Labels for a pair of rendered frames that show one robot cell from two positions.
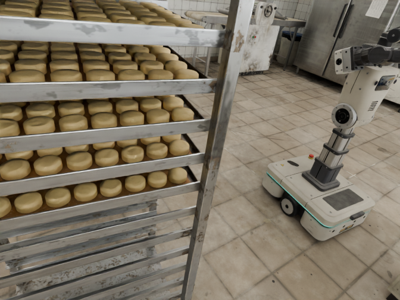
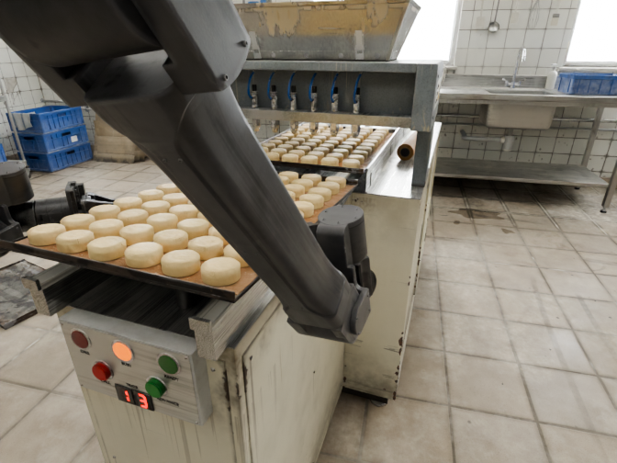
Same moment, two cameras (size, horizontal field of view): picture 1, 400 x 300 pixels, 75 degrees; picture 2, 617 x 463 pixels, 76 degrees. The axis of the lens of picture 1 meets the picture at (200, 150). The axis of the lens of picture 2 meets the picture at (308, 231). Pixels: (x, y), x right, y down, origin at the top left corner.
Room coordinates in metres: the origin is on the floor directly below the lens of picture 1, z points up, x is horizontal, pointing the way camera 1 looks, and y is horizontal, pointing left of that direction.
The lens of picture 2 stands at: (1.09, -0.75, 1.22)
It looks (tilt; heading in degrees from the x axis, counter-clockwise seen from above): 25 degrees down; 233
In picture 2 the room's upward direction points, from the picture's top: straight up
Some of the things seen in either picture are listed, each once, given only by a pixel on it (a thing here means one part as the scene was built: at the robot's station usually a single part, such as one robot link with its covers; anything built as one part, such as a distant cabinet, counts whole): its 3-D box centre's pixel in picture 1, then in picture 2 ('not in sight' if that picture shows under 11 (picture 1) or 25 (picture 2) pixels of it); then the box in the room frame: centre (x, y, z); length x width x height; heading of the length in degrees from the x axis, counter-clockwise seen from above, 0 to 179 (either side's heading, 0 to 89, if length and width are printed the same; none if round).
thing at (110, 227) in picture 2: not in sight; (106, 229); (0.99, -1.42, 0.95); 0.05 x 0.05 x 0.02
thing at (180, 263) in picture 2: not in sight; (181, 263); (0.94, -1.23, 0.95); 0.05 x 0.05 x 0.02
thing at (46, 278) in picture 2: not in sight; (286, 150); (0.27, -1.95, 0.87); 2.01 x 0.03 x 0.07; 33
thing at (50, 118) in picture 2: not in sight; (47, 118); (0.66, -5.98, 0.50); 0.60 x 0.40 x 0.20; 41
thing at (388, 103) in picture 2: not in sight; (315, 118); (0.29, -1.77, 1.01); 0.72 x 0.33 x 0.34; 123
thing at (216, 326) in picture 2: not in sight; (364, 156); (0.11, -1.71, 0.87); 2.01 x 0.03 x 0.07; 33
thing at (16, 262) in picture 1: (88, 243); not in sight; (0.73, 0.44, 0.33); 0.64 x 0.03 x 0.03; 119
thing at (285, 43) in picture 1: (290, 48); not in sight; (6.37, -1.67, 0.33); 0.54 x 0.53 x 0.66; 39
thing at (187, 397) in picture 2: not in sight; (136, 365); (1.01, -1.29, 0.77); 0.24 x 0.04 x 0.14; 123
